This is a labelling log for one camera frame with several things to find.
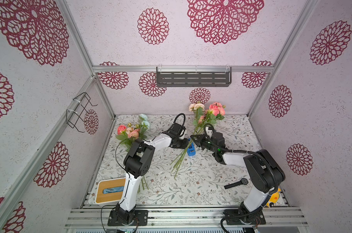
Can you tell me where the mixed pastel flower bouquet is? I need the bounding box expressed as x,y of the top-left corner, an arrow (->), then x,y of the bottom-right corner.
116,113 -> 151,194

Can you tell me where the yellow plush bear toy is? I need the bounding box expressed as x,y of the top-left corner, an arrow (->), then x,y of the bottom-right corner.
266,188 -> 281,208

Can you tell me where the wooden lid tissue box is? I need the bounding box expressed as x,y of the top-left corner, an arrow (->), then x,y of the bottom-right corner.
95,178 -> 126,206

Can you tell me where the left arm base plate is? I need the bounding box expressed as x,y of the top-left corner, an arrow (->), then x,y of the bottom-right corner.
108,210 -> 149,227

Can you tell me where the pink rose bouquet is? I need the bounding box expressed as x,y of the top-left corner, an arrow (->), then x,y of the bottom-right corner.
172,102 -> 226,178

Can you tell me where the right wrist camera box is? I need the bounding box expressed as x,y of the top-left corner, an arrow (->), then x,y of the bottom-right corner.
207,127 -> 225,145

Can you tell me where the black round knob tool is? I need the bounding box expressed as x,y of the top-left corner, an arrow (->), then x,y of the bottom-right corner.
224,178 -> 249,189

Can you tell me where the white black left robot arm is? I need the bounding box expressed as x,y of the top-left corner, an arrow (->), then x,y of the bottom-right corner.
119,130 -> 188,212

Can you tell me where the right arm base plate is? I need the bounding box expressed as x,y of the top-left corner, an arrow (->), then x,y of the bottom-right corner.
223,207 -> 266,225

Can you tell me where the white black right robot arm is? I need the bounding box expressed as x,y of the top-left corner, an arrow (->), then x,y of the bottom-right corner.
190,132 -> 285,213

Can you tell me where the black wire wall rack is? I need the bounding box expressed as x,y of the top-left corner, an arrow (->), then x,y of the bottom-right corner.
65,92 -> 99,135

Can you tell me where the grey wall shelf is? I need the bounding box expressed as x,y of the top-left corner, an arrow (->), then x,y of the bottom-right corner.
156,67 -> 232,87

